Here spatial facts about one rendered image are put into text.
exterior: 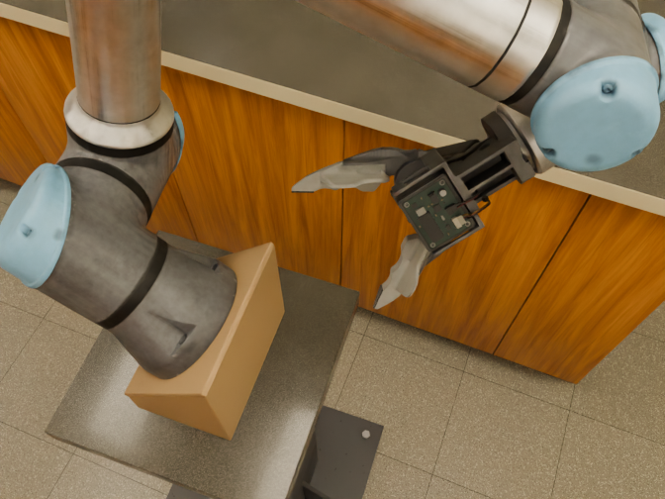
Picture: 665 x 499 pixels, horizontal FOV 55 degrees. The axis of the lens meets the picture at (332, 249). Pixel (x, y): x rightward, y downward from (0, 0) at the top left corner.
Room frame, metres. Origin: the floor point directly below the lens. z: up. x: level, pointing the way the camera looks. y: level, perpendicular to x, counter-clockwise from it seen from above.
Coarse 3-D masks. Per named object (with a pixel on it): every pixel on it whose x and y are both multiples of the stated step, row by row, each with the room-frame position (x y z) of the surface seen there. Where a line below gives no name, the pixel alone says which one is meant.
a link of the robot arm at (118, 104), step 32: (96, 0) 0.46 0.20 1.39; (128, 0) 0.46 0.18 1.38; (160, 0) 0.50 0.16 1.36; (96, 32) 0.46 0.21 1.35; (128, 32) 0.46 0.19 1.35; (160, 32) 0.50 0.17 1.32; (96, 64) 0.45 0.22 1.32; (128, 64) 0.46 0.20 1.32; (160, 64) 0.49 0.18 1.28; (96, 96) 0.45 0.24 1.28; (128, 96) 0.45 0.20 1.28; (160, 96) 0.50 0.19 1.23; (96, 128) 0.44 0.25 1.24; (128, 128) 0.44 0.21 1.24; (160, 128) 0.46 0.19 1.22; (128, 160) 0.43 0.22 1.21; (160, 160) 0.45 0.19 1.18; (160, 192) 0.43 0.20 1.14
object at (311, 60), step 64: (0, 0) 1.02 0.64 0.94; (64, 0) 1.02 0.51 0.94; (192, 0) 1.02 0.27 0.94; (256, 0) 1.02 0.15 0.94; (640, 0) 1.02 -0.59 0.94; (192, 64) 0.86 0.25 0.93; (256, 64) 0.85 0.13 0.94; (320, 64) 0.85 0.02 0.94; (384, 64) 0.85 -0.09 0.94; (384, 128) 0.73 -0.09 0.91; (448, 128) 0.70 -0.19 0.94; (640, 192) 0.57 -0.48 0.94
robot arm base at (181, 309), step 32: (160, 256) 0.33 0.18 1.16; (192, 256) 0.36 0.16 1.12; (160, 288) 0.30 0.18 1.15; (192, 288) 0.30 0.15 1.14; (224, 288) 0.31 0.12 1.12; (128, 320) 0.27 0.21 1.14; (160, 320) 0.27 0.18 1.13; (192, 320) 0.27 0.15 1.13; (224, 320) 0.28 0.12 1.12; (160, 352) 0.24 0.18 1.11; (192, 352) 0.24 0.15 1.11
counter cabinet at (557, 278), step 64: (0, 64) 1.10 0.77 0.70; (64, 64) 1.02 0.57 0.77; (0, 128) 1.16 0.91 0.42; (64, 128) 1.06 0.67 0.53; (192, 128) 0.92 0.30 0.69; (256, 128) 0.86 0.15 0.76; (320, 128) 0.81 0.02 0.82; (192, 192) 0.94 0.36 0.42; (256, 192) 0.87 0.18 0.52; (320, 192) 0.81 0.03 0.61; (384, 192) 0.75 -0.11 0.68; (512, 192) 0.67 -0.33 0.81; (576, 192) 0.63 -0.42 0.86; (320, 256) 0.81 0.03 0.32; (384, 256) 0.75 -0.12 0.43; (448, 256) 0.69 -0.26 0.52; (512, 256) 0.65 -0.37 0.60; (576, 256) 0.61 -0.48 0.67; (640, 256) 0.57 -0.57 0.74; (448, 320) 0.68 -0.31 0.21; (512, 320) 0.62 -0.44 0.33; (576, 320) 0.58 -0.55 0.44; (640, 320) 0.54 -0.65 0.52
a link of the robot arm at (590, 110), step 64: (320, 0) 0.32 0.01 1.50; (384, 0) 0.31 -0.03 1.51; (448, 0) 0.31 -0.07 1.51; (512, 0) 0.31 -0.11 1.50; (576, 0) 0.36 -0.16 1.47; (448, 64) 0.30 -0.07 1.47; (512, 64) 0.29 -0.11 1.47; (576, 64) 0.29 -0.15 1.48; (640, 64) 0.29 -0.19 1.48; (576, 128) 0.26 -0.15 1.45; (640, 128) 0.25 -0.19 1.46
